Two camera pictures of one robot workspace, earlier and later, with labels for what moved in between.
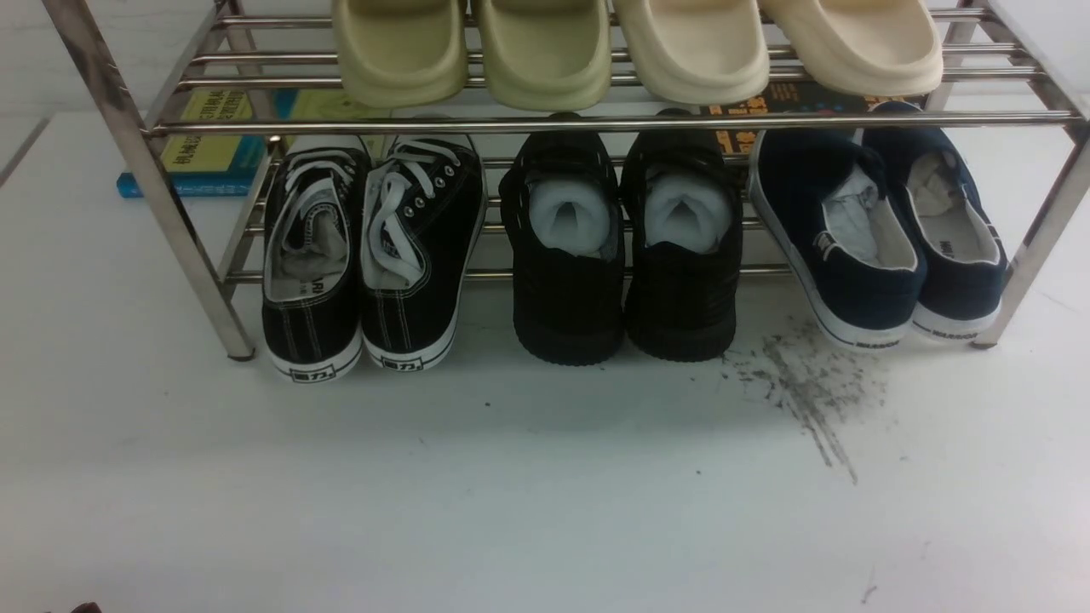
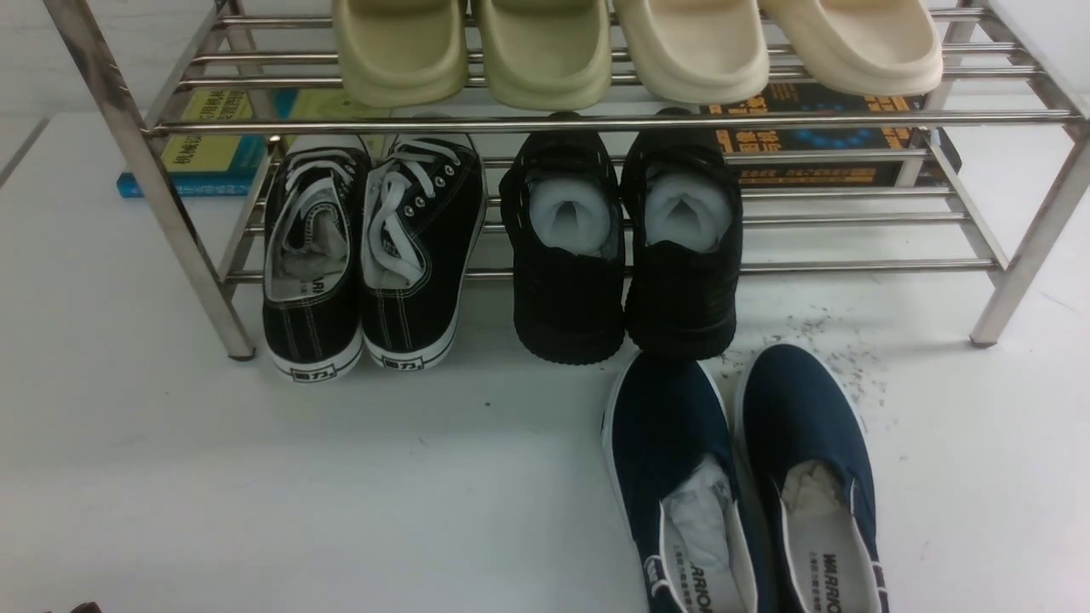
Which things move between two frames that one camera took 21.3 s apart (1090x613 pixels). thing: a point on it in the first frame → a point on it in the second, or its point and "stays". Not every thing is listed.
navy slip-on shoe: x=844 y=231 → x=670 y=445
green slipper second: x=547 y=55 stays
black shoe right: x=682 y=223 stays
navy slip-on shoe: x=966 y=255 → x=805 y=449
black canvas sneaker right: x=422 y=236 stays
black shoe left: x=564 y=206 stays
